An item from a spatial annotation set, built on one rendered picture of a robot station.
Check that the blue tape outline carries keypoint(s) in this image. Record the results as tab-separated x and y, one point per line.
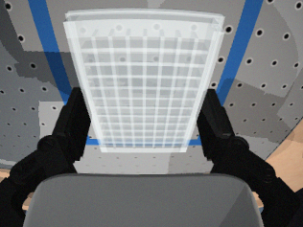
49	44

